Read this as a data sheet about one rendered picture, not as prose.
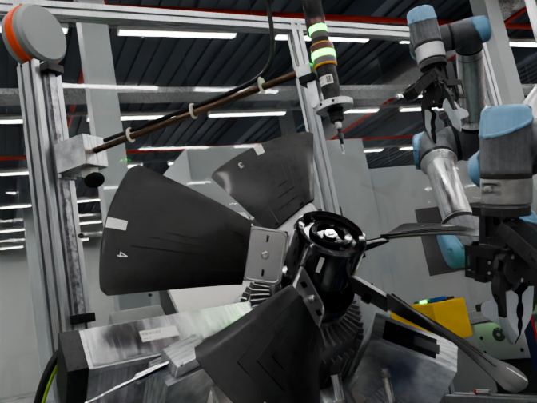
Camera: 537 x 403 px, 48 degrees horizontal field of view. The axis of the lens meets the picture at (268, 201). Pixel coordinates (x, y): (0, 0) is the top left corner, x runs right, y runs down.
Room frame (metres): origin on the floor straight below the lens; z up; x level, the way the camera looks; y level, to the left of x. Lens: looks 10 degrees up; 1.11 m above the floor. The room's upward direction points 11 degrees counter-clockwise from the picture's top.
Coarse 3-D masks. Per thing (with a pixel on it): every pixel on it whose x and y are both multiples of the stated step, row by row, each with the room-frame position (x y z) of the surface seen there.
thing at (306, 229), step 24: (312, 216) 0.99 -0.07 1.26; (336, 216) 1.01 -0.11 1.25; (312, 240) 0.96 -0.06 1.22; (336, 240) 0.97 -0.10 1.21; (360, 240) 0.97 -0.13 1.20; (288, 264) 0.99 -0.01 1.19; (312, 264) 0.95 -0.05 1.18; (336, 264) 0.94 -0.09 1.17; (336, 288) 0.98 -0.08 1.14; (336, 312) 1.01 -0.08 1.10
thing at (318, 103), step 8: (304, 64) 1.06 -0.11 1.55; (296, 72) 1.07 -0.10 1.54; (304, 72) 1.06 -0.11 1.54; (312, 72) 1.05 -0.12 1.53; (304, 80) 1.06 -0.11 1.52; (312, 80) 1.06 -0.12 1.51; (312, 88) 1.06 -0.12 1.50; (312, 96) 1.06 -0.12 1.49; (320, 96) 1.07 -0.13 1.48; (344, 96) 1.03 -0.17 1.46; (312, 104) 1.06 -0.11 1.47; (320, 104) 1.04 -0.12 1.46; (328, 104) 1.03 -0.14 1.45; (336, 104) 1.03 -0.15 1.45; (344, 104) 1.04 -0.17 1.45; (352, 104) 1.05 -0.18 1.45; (320, 112) 1.06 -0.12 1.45
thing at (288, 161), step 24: (264, 144) 1.22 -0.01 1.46; (288, 144) 1.20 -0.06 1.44; (312, 144) 1.18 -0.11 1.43; (264, 168) 1.17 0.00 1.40; (288, 168) 1.15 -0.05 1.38; (312, 168) 1.13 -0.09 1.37; (240, 192) 1.17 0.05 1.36; (264, 192) 1.14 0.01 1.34; (288, 192) 1.11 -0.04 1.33; (312, 192) 1.09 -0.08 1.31; (264, 216) 1.12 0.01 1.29; (288, 216) 1.09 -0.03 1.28
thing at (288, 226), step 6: (300, 210) 1.08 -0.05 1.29; (306, 210) 1.08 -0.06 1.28; (312, 210) 1.07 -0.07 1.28; (294, 216) 1.09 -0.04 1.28; (288, 222) 1.09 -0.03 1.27; (294, 222) 1.08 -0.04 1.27; (282, 228) 1.09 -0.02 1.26; (288, 228) 1.08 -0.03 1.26; (288, 234) 1.08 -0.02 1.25; (288, 240) 1.07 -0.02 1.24
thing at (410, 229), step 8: (408, 224) 1.27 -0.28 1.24; (416, 224) 1.26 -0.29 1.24; (424, 224) 1.24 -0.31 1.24; (432, 224) 1.23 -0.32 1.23; (440, 224) 1.23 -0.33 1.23; (392, 232) 1.22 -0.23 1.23; (400, 232) 1.19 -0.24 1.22; (408, 232) 1.10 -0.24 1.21; (416, 232) 1.09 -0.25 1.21; (424, 232) 1.10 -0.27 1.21; (432, 232) 1.09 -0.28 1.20; (440, 232) 1.09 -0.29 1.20; (448, 232) 1.10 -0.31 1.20; (456, 232) 1.10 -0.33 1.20; (464, 232) 1.11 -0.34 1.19; (472, 232) 1.12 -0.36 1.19; (368, 240) 1.12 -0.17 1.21
